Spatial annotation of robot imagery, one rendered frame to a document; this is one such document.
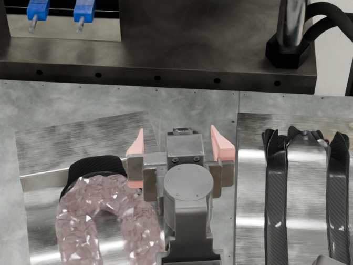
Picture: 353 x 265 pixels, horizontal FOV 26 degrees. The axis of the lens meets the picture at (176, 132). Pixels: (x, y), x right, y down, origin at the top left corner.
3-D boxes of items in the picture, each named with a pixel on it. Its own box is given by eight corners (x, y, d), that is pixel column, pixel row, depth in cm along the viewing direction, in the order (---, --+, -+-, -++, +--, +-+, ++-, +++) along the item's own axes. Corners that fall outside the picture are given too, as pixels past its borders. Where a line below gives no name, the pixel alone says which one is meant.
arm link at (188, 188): (145, 165, 88) (150, 250, 79) (220, 161, 88) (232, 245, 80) (148, 228, 96) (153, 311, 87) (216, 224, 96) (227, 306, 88)
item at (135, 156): (124, 114, 103) (126, 165, 96) (177, 112, 103) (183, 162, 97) (126, 149, 108) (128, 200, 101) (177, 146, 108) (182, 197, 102)
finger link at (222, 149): (176, 112, 103) (181, 162, 97) (228, 109, 104) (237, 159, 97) (176, 146, 108) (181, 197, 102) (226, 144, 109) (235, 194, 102)
